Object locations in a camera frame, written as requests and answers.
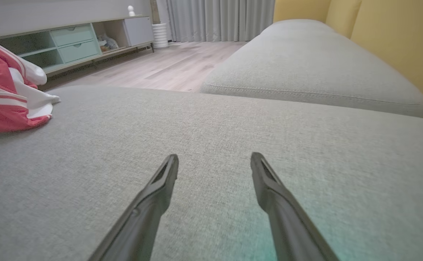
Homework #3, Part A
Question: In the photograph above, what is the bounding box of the red white basketball jersey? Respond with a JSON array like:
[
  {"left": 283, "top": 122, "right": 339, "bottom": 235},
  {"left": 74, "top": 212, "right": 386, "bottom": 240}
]
[{"left": 0, "top": 37, "right": 61, "bottom": 133}]

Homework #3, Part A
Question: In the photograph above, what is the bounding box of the wide yellow sofa back cushion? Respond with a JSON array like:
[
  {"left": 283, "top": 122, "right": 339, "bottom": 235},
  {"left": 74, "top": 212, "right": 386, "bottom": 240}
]
[{"left": 351, "top": 0, "right": 423, "bottom": 121}]

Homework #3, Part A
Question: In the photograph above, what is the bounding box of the grey cabinet door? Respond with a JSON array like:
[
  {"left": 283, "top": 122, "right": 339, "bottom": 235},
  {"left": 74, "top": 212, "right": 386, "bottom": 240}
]
[{"left": 124, "top": 16, "right": 154, "bottom": 47}]

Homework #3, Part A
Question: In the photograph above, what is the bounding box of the mint green cabinet drawer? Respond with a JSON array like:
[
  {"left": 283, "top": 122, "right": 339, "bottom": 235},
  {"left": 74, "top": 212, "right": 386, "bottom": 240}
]
[
  {"left": 50, "top": 25, "right": 95, "bottom": 47},
  {"left": 57, "top": 39, "right": 101, "bottom": 64}
]

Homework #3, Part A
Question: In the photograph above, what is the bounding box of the grey sofa seat cushion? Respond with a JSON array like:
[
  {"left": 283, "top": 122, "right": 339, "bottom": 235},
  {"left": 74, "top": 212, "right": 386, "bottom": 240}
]
[
  {"left": 200, "top": 31, "right": 423, "bottom": 119},
  {"left": 261, "top": 19, "right": 328, "bottom": 37}
]

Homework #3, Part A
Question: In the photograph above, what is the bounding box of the yellow sofa corner back cushion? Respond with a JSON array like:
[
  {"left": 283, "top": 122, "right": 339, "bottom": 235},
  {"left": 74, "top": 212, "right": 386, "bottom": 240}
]
[{"left": 274, "top": 0, "right": 331, "bottom": 23}]

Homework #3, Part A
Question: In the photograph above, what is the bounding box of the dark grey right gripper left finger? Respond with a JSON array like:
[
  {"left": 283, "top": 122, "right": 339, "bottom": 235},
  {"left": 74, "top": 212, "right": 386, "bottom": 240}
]
[{"left": 88, "top": 154, "right": 179, "bottom": 261}]

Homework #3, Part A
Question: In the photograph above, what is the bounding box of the long low media cabinet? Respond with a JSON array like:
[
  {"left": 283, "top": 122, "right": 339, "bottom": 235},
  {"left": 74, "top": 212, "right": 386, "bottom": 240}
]
[{"left": 0, "top": 15, "right": 154, "bottom": 77}]

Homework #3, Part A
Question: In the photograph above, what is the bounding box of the narrow yellow sofa back cushion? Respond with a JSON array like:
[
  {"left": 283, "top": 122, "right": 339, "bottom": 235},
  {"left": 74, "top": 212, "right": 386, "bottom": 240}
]
[{"left": 325, "top": 0, "right": 362, "bottom": 39}]

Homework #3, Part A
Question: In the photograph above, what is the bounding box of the grey pleated curtain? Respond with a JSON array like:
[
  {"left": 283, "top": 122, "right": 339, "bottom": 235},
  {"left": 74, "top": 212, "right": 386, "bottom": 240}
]
[{"left": 166, "top": 0, "right": 276, "bottom": 42}]

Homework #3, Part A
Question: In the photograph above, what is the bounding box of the grey plush toy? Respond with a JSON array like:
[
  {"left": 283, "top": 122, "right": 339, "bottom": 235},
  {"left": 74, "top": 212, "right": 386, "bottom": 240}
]
[{"left": 97, "top": 34, "right": 119, "bottom": 52}]

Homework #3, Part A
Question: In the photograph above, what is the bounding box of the white ribbed floor vase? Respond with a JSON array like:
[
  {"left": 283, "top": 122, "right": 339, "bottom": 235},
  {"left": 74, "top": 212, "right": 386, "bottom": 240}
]
[{"left": 152, "top": 23, "right": 169, "bottom": 49}]

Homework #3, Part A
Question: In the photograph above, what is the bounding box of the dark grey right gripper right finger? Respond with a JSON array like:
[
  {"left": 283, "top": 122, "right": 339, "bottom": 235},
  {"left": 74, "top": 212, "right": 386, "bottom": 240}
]
[{"left": 250, "top": 152, "right": 341, "bottom": 261}]

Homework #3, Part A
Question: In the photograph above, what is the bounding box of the large grey sofa chaise cushion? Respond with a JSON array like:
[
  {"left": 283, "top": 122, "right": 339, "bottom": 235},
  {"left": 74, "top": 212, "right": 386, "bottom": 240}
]
[{"left": 0, "top": 85, "right": 423, "bottom": 261}]

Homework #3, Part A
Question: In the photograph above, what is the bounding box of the brown wooden post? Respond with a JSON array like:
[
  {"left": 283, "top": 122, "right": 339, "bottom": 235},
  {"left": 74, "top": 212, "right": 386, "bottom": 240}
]
[{"left": 150, "top": 0, "right": 161, "bottom": 25}]

